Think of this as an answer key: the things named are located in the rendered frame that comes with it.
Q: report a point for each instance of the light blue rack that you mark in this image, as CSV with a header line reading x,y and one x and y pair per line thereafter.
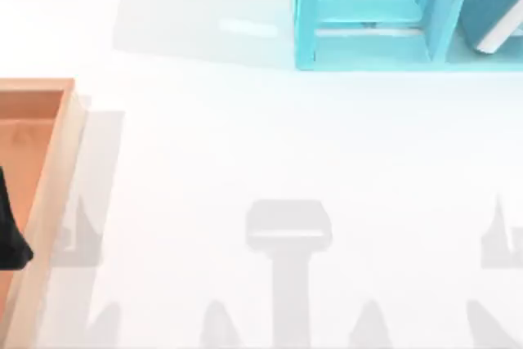
x,y
367,50

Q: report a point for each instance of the shallow salmon-coloured box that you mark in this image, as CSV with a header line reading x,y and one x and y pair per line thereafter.
x,y
49,153

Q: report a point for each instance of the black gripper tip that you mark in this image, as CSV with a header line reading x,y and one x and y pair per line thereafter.
x,y
10,247

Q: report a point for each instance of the dark blue book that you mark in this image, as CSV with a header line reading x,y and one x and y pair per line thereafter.
x,y
486,1

